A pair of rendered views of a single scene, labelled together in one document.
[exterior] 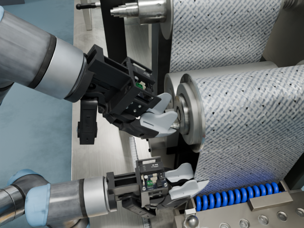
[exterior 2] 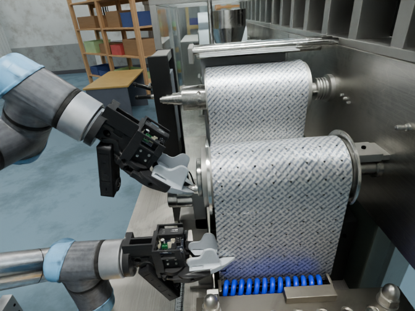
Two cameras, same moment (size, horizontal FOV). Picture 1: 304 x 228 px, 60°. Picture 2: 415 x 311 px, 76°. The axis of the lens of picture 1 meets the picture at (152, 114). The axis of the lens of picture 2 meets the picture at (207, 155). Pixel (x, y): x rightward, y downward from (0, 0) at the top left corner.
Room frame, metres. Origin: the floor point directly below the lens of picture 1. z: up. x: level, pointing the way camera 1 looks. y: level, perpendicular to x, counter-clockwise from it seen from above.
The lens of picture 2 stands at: (-0.09, -0.16, 1.53)
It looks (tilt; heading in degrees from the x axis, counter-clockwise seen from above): 28 degrees down; 12
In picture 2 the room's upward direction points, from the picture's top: 4 degrees counter-clockwise
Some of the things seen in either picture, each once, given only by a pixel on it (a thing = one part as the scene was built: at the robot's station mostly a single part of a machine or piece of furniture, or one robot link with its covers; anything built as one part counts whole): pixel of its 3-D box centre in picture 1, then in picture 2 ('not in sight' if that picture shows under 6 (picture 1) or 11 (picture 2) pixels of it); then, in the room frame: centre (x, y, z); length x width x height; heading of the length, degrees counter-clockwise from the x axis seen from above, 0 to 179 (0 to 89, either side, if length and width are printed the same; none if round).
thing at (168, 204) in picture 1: (168, 197); (188, 269); (0.24, -0.03, 1.09); 0.09 x 0.05 x 0.02; 100
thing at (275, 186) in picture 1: (238, 196); (274, 286); (0.27, -0.20, 1.03); 0.21 x 0.04 x 0.03; 101
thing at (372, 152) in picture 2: not in sight; (366, 150); (0.39, -0.36, 1.28); 0.06 x 0.05 x 0.02; 101
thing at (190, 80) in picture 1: (190, 113); (209, 176); (0.33, -0.07, 1.25); 0.15 x 0.01 x 0.15; 11
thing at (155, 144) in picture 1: (160, 159); (195, 239); (0.36, -0.02, 1.05); 0.06 x 0.05 x 0.31; 101
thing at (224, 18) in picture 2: not in sight; (227, 18); (1.06, -0.04, 1.50); 0.14 x 0.14 x 0.06
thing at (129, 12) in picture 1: (124, 11); (171, 99); (0.56, 0.06, 1.34); 0.06 x 0.03 x 0.03; 101
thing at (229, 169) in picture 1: (247, 168); (276, 246); (0.30, -0.20, 1.12); 0.23 x 0.01 x 0.18; 101
